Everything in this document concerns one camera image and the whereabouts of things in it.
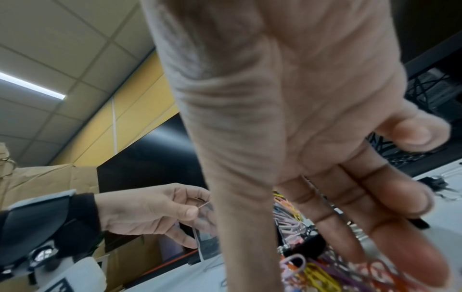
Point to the person's left hand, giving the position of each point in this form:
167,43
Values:
144,211

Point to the person's right hand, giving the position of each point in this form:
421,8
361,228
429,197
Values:
288,99

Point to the heap of sorted paper clips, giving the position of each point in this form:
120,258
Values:
288,216

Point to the pile of black binder clips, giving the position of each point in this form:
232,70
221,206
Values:
307,246

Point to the pile of colourful paper clips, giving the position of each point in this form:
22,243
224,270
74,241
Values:
325,276

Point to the brown cardboard box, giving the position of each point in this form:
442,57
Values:
36,176

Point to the black computer monitor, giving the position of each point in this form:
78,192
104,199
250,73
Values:
151,154
426,28

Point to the black monitor stand red stripe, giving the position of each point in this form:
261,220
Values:
169,265

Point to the grey mini computer case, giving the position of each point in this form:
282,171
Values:
433,88

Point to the ceiling strip light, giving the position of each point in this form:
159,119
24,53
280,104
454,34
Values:
32,85

